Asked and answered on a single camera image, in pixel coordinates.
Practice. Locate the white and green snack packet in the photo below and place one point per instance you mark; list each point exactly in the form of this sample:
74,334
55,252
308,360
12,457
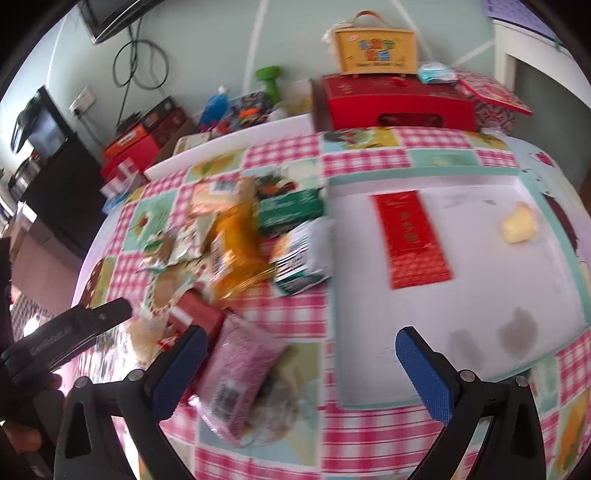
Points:
300,258

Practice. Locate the white shelf unit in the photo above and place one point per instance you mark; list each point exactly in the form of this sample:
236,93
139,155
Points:
503,46

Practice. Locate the purple patterned cloth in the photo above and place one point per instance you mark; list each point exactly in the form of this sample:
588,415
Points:
517,9

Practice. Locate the black cabinet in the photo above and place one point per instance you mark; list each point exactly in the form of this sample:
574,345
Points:
64,194

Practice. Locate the clear jar with yellow contents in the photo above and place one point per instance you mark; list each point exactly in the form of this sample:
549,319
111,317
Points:
298,104

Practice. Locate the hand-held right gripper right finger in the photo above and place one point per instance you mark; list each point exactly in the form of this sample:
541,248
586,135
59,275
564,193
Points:
422,369

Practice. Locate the brown and white snack packet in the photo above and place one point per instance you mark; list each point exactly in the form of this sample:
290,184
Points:
189,240

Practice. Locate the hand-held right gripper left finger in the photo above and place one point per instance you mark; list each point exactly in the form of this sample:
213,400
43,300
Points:
182,364

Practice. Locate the blue bead bottle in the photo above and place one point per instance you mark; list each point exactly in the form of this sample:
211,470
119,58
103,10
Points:
214,108

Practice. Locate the orange box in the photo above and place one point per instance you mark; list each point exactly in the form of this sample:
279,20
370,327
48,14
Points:
131,137

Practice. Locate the pink checked cake tablecloth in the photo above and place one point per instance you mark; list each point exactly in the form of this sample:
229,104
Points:
360,161

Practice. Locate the clear plastic box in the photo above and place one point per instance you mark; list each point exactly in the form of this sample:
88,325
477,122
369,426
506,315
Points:
122,174

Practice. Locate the dark red box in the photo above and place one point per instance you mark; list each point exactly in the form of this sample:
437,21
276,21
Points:
159,115

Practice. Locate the white wall socket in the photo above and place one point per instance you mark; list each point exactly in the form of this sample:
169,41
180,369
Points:
83,101

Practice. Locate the green snack box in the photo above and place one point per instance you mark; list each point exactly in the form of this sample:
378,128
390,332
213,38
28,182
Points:
288,210

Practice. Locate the pale yellow snack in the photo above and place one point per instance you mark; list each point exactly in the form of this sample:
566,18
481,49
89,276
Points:
519,224

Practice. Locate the red gift box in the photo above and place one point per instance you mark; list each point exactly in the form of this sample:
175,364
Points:
369,97

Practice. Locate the black appliance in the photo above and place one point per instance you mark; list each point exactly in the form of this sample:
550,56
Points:
41,124

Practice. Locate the white tray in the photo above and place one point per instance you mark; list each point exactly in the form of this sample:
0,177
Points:
485,286

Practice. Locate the white and yellow carton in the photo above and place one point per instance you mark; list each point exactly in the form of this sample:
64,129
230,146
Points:
190,143

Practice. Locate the clear snack packet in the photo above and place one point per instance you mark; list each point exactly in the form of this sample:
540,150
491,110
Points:
143,339

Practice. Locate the green dumbbell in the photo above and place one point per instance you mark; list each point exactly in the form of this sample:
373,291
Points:
270,81

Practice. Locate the red snack packet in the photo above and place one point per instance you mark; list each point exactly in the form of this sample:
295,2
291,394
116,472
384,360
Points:
198,316

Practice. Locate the black monitor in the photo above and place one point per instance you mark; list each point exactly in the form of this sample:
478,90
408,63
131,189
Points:
111,14

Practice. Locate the red gift bag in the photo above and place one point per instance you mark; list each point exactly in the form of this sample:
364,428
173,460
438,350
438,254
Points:
136,154

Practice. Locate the red envelope packet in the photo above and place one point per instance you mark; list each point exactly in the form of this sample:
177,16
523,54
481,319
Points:
411,240

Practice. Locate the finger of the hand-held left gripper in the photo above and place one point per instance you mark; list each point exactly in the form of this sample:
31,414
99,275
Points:
104,314

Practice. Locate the pink snack packet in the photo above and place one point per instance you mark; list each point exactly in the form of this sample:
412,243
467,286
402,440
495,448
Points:
240,369

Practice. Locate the pile of colourful toys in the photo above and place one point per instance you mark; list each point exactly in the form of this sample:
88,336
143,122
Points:
247,113

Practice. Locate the beige and orange snack packet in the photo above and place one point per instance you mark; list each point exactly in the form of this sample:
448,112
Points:
217,196

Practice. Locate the blue and white box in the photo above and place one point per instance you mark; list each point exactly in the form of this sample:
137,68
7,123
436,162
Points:
115,197

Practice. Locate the blue tissue pack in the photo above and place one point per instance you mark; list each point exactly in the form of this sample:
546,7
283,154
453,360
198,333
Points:
436,73

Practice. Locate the cardboard box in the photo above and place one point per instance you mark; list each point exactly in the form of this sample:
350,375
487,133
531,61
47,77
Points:
187,127

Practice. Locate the person's left hand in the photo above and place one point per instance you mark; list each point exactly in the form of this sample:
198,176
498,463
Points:
18,438

